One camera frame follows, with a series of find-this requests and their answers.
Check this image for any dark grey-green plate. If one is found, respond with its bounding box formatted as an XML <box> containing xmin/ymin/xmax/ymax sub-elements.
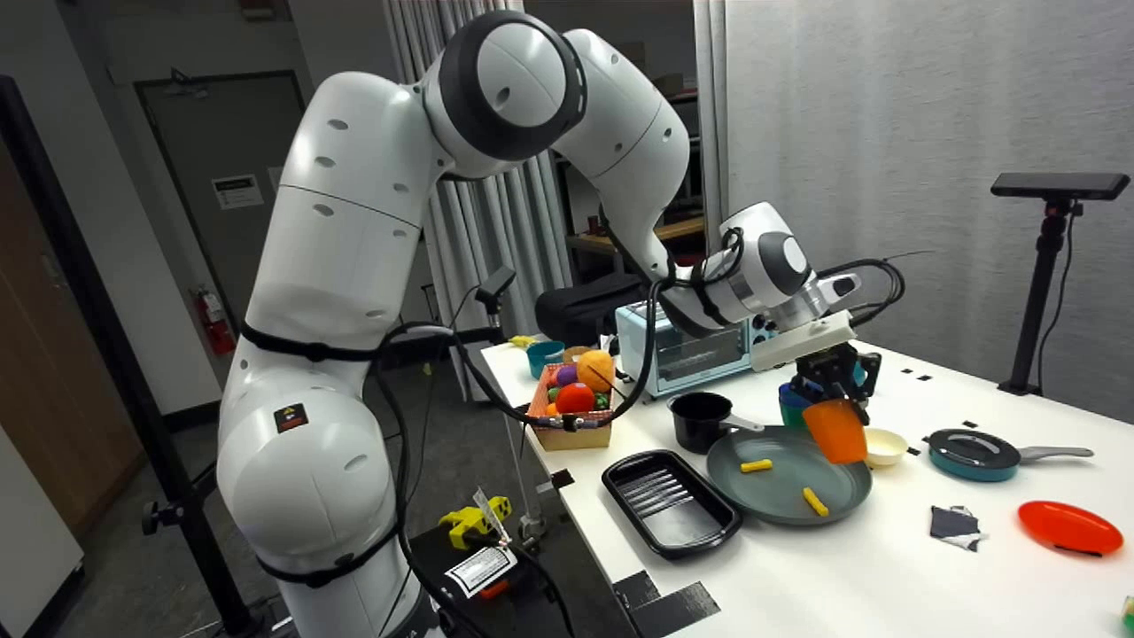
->
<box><xmin>704</xmin><ymin>424</ymin><xmax>876</xmax><ymax>531</ymax></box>

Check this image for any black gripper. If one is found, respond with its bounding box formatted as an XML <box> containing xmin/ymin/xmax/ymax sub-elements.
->
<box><xmin>790</xmin><ymin>340</ymin><xmax>887</xmax><ymax>424</ymax></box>

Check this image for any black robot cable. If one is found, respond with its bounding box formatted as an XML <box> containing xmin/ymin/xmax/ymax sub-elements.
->
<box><xmin>366</xmin><ymin>251</ymin><xmax>912</xmax><ymax>435</ymax></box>

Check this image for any yellow clamp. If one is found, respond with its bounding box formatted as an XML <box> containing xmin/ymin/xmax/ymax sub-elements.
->
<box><xmin>436</xmin><ymin>491</ymin><xmax>513</xmax><ymax>553</ymax></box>

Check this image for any black fabric bag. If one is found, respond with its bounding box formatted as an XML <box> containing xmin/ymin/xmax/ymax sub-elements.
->
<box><xmin>536</xmin><ymin>272</ymin><xmax>660</xmax><ymax>348</ymax></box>

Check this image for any white cabinet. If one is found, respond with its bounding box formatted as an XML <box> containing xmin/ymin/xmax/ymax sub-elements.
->
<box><xmin>0</xmin><ymin>422</ymin><xmax>86</xmax><ymax>638</ymax></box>

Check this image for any red plush tomato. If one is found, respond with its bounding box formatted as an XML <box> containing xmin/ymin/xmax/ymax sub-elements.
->
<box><xmin>551</xmin><ymin>378</ymin><xmax>599</xmax><ymax>416</ymax></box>

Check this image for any small teal frying pan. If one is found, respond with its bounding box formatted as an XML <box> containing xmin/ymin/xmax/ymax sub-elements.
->
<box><xmin>922</xmin><ymin>424</ymin><xmax>1097</xmax><ymax>484</ymax></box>

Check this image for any black ridged grill tray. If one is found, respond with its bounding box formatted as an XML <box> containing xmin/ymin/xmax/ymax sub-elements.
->
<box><xmin>599</xmin><ymin>445</ymin><xmax>744</xmax><ymax>560</ymax></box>

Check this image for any orange plush fruit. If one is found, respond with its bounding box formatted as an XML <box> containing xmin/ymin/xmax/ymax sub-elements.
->
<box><xmin>575</xmin><ymin>348</ymin><xmax>619</xmax><ymax>397</ymax></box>

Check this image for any black toy saucepan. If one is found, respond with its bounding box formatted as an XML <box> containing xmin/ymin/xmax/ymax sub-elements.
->
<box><xmin>671</xmin><ymin>389</ymin><xmax>771</xmax><ymax>458</ymax></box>

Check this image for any white door sign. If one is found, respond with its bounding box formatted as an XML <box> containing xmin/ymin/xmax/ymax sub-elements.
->
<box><xmin>210</xmin><ymin>169</ymin><xmax>264</xmax><ymax>211</ymax></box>

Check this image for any white label card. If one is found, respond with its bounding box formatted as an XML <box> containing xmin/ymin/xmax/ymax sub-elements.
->
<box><xmin>441</xmin><ymin>542</ymin><xmax>519</xmax><ymax>599</ymax></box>

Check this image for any light blue toaster oven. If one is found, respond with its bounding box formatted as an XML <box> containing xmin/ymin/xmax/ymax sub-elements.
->
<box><xmin>613</xmin><ymin>299</ymin><xmax>782</xmax><ymax>400</ymax></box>

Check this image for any black tripod stand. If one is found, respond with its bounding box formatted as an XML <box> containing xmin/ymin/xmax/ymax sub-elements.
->
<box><xmin>999</xmin><ymin>195</ymin><xmax>1085</xmax><ymax>397</ymax></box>

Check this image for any grey backdrop curtain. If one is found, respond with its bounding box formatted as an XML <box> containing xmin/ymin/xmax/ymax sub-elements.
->
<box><xmin>693</xmin><ymin>0</ymin><xmax>1134</xmax><ymax>422</ymax></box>

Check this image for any dark grey packet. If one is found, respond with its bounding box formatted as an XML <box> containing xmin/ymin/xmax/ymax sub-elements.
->
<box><xmin>929</xmin><ymin>503</ymin><xmax>984</xmax><ymax>553</ymax></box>

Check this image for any red checkered basket box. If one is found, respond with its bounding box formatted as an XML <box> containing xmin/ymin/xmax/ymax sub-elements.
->
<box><xmin>524</xmin><ymin>361</ymin><xmax>617</xmax><ymax>452</ymax></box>

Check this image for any small orange-red plate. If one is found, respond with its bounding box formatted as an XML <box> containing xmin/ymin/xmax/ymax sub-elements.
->
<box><xmin>1015</xmin><ymin>496</ymin><xmax>1125</xmax><ymax>560</ymax></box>

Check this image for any grey door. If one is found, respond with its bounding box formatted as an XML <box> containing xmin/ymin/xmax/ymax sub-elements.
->
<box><xmin>133</xmin><ymin>67</ymin><xmax>313</xmax><ymax>393</ymax></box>

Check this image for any black tape strip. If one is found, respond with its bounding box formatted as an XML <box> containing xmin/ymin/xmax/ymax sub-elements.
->
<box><xmin>613</xmin><ymin>569</ymin><xmax>667</xmax><ymax>613</ymax></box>
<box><xmin>629</xmin><ymin>581</ymin><xmax>721</xmax><ymax>638</ymax></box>

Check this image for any brown wooden panel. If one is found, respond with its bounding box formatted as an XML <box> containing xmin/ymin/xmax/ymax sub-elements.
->
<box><xmin>0</xmin><ymin>153</ymin><xmax>145</xmax><ymax>547</ymax></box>

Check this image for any translucent orange cup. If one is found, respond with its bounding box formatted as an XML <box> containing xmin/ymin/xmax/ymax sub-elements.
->
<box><xmin>799</xmin><ymin>397</ymin><xmax>871</xmax><ymax>467</ymax></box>

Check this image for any small teal cup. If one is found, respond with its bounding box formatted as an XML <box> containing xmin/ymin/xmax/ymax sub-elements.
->
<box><xmin>524</xmin><ymin>338</ymin><xmax>571</xmax><ymax>378</ymax></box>

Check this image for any cream bowl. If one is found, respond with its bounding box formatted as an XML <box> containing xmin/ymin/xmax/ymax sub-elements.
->
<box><xmin>860</xmin><ymin>424</ymin><xmax>912</xmax><ymax>472</ymax></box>

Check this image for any black camera on stand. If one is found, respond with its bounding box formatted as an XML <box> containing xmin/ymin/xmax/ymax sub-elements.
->
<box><xmin>990</xmin><ymin>169</ymin><xmax>1134</xmax><ymax>202</ymax></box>

